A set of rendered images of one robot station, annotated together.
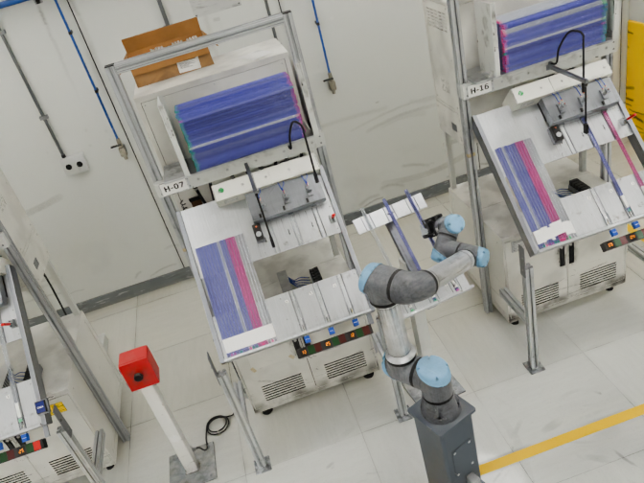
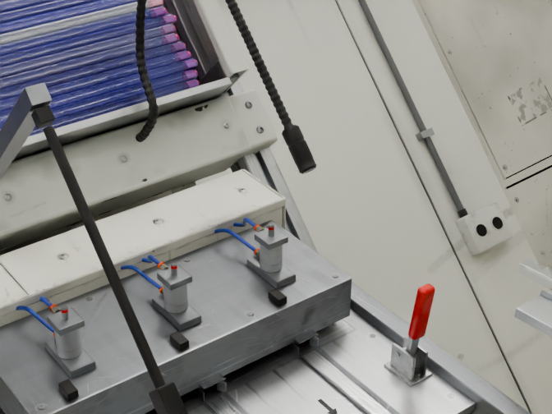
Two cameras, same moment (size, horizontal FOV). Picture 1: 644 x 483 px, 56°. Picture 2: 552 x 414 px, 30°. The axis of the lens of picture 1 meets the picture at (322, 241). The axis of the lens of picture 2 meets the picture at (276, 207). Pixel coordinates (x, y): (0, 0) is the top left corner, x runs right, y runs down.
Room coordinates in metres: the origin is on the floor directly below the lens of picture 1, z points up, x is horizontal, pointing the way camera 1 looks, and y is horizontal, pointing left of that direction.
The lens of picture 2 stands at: (1.49, 0.40, 1.12)
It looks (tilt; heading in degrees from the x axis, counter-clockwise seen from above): 6 degrees up; 335
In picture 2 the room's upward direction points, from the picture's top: 25 degrees counter-clockwise
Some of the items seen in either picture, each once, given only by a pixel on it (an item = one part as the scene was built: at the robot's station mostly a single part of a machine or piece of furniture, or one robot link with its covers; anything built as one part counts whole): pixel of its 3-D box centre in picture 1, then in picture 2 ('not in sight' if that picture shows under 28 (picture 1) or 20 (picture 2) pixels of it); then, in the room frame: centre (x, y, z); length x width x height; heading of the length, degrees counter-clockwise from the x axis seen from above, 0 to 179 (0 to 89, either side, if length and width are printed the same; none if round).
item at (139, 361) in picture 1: (164, 415); not in sight; (2.13, 0.94, 0.39); 0.24 x 0.24 x 0.78; 5
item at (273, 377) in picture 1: (294, 320); not in sight; (2.66, 0.27, 0.31); 0.70 x 0.65 x 0.62; 95
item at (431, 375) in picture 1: (433, 377); not in sight; (1.59, -0.26, 0.72); 0.13 x 0.12 x 0.14; 41
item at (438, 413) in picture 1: (439, 400); not in sight; (1.58, -0.26, 0.60); 0.15 x 0.15 x 0.10
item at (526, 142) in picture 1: (552, 199); not in sight; (2.62, -1.21, 0.65); 1.01 x 0.73 x 1.29; 5
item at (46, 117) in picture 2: not in sight; (43, 117); (2.21, 0.20, 1.33); 0.01 x 0.01 x 0.01; 5
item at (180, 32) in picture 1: (190, 47); not in sight; (2.83, 0.33, 1.82); 0.68 x 0.30 x 0.20; 95
